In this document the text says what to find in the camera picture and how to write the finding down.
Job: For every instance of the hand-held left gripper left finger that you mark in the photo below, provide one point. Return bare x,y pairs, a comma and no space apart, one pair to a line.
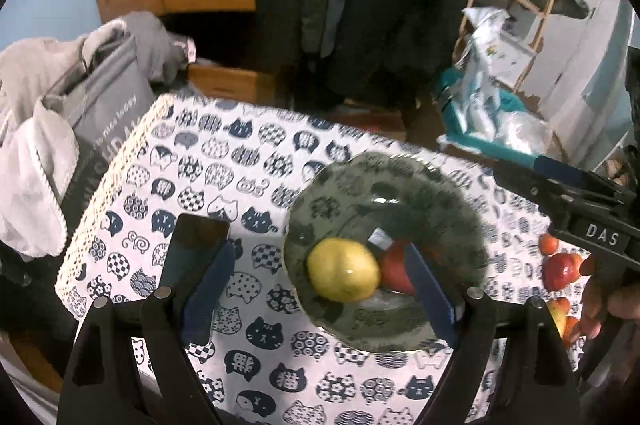
207,290

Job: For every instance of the red and yellow apple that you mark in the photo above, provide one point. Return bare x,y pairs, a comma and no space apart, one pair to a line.
560,312

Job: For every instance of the grey bag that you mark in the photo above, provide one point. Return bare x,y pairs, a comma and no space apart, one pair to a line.
100,105

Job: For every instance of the dark glass plate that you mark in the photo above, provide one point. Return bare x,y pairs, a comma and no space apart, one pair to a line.
380,190

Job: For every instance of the white printed plastic bag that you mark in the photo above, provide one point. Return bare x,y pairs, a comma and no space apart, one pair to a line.
482,70

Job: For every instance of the black jacket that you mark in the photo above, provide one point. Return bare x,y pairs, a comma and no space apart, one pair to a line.
400,5

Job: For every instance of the person's right hand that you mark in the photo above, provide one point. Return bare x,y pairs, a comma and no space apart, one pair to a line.
615,310

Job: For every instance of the clear plastic bag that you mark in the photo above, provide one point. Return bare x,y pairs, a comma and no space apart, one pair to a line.
522,132

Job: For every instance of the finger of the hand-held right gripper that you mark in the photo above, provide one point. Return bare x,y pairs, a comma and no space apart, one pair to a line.
565,169
525,185

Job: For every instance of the white towel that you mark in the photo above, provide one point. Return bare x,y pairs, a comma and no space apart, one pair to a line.
30,145

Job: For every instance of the grey hoodie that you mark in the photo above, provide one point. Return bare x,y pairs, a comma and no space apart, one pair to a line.
155,45

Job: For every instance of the teal box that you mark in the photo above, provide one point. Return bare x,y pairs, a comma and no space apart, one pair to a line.
510,105

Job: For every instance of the cat print tablecloth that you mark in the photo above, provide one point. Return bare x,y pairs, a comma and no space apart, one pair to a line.
200,165

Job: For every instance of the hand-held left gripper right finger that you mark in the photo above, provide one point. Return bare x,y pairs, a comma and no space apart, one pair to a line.
430,295

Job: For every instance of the wooden drawer box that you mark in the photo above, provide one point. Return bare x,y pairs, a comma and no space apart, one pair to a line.
230,82

